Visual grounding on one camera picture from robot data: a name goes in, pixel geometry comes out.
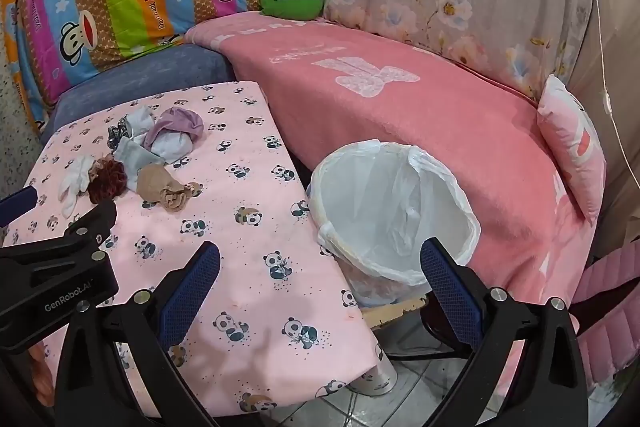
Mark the white glove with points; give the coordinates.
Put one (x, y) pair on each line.
(72, 179)

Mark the pink pillow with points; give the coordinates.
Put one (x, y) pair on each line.
(570, 142)

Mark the purple cloth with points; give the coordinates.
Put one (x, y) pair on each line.
(177, 121)

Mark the pink panda tablecloth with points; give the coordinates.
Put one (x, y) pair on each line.
(260, 207)

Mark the black white patterned lace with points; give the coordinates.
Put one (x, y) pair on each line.
(117, 134)

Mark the beige stocking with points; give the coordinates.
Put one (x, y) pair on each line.
(160, 187)

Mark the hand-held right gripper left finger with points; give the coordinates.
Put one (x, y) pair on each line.
(197, 279)

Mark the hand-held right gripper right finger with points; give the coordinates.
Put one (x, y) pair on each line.
(450, 287)

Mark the white table leg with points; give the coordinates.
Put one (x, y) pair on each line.
(375, 374)

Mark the pink blanket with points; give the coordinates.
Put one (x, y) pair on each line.
(425, 122)

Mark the translucent waste bin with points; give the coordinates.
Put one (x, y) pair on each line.
(370, 287)

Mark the wooden stool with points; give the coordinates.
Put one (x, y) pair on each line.
(395, 311)

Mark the white sock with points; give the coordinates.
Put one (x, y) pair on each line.
(137, 119)

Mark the pink chair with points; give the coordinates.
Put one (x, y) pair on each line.
(610, 307)

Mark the dark red scrunchie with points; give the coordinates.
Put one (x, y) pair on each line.
(107, 184)

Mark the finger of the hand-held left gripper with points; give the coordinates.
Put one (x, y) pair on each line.
(95, 224)
(15, 206)

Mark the blue sofa cushion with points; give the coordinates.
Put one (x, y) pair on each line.
(150, 72)

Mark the light blue sock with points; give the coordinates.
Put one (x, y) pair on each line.
(172, 148)

